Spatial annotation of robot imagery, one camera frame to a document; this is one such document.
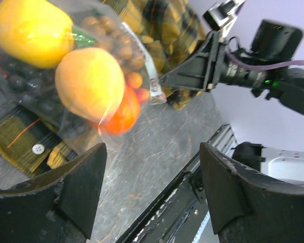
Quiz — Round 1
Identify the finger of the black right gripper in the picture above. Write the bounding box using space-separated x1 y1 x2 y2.
160 31 223 92

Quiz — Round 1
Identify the red-yellow fake cherry cluster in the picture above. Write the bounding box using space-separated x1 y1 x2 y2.
125 72 150 103

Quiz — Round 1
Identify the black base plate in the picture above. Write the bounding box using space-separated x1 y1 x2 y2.
117 154 210 242

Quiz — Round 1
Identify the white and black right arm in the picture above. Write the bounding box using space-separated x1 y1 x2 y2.
160 20 304 115

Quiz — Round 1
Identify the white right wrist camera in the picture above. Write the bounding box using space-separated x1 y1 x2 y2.
203 0 245 31

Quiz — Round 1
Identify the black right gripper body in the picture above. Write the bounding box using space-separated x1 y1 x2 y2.
219 59 268 89

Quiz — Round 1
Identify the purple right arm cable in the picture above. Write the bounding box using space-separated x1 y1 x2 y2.
226 37 304 71

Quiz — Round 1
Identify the yellow plaid shirt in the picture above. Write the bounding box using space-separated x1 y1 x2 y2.
0 1 205 177

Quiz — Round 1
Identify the orange fake tangerine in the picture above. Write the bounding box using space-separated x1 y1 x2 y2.
97 86 140 135

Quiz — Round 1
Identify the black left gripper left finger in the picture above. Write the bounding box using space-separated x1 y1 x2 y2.
0 143 107 242

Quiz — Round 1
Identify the clear zip top bag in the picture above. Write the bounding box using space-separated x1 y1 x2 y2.
0 1 162 154

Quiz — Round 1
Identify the brown fake longan bunch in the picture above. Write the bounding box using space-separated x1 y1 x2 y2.
81 16 144 72

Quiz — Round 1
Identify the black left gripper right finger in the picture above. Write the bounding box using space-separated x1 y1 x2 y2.
200 143 304 242

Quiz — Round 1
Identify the orange-yellow fake peach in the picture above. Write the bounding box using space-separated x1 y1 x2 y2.
55 48 125 123

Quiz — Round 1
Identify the dark fake grape bunch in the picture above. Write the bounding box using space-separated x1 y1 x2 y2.
0 55 87 139

